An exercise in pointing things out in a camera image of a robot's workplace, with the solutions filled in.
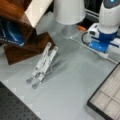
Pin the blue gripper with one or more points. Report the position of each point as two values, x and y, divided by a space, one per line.
102 42

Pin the grey jewelry box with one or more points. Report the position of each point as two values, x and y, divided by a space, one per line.
106 99

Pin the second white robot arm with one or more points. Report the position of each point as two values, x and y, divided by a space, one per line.
69 13

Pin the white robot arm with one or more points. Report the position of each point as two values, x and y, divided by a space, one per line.
109 17

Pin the orange tool in tray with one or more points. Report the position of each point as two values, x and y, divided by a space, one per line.
81 28

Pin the wooden shelf block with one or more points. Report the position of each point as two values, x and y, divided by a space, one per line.
18 22

